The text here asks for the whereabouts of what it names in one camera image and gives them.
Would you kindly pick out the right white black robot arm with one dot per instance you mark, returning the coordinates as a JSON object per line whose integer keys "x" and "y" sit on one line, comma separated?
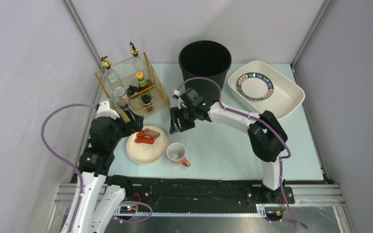
{"x": 266, "y": 135}

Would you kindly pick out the brown meat piece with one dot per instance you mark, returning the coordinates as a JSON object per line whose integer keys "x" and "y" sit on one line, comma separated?
{"x": 148, "y": 133}

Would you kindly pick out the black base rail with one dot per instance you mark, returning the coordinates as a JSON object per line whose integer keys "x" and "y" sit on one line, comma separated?
{"x": 192, "y": 196}

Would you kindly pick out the yellow cap sauce bottle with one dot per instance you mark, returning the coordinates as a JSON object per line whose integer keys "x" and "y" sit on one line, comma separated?
{"x": 142, "y": 84}

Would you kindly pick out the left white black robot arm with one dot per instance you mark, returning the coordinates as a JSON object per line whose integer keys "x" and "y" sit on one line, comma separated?
{"x": 86, "y": 214}

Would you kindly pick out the cream round plate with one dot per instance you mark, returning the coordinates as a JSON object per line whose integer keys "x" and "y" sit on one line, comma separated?
{"x": 145, "y": 154}

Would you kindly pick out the pink ceramic mug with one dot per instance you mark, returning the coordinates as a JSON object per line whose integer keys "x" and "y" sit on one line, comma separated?
{"x": 176, "y": 152}

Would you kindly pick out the black cap pepper jar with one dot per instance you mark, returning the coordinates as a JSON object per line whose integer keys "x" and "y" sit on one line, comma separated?
{"x": 146, "y": 99}

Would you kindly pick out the white rectangular basin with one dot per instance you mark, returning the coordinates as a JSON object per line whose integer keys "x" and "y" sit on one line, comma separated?
{"x": 286, "y": 98}

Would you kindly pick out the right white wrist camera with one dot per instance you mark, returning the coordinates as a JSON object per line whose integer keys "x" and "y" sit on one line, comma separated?
{"x": 177, "y": 95}

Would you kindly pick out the black lid spice jar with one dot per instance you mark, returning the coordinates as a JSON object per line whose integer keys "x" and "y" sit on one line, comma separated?
{"x": 134, "y": 101}

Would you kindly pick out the red sausage on cream plate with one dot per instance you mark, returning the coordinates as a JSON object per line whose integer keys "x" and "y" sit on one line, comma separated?
{"x": 145, "y": 140}

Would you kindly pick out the patterned rim white plate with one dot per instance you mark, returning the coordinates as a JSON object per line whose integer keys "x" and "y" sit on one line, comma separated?
{"x": 255, "y": 86}

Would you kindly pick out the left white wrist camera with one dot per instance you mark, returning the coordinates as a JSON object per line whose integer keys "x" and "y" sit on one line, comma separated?
{"x": 106, "y": 110}

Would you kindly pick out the brown cap small bottle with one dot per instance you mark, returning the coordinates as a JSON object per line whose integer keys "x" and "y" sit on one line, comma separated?
{"x": 123, "y": 105}

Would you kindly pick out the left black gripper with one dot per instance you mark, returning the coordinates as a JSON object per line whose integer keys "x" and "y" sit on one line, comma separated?
{"x": 130, "y": 121}

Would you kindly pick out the glass oil bottle gold spout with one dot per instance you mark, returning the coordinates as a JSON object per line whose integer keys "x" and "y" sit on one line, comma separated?
{"x": 111, "y": 76}

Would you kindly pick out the silver lid spice jar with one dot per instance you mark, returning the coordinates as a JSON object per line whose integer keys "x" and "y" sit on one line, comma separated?
{"x": 120, "y": 96}

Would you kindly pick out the black plastic trash bin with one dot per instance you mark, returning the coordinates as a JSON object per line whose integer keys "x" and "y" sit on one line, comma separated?
{"x": 204, "y": 65}

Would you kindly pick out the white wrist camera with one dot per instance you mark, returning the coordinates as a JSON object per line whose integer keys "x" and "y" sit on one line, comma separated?
{"x": 106, "y": 110}
{"x": 177, "y": 95}

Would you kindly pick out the yellow wire mesh rack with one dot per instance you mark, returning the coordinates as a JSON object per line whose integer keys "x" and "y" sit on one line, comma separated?
{"x": 133, "y": 81}

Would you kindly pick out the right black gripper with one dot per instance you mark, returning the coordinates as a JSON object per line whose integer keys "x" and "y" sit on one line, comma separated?
{"x": 180, "y": 118}

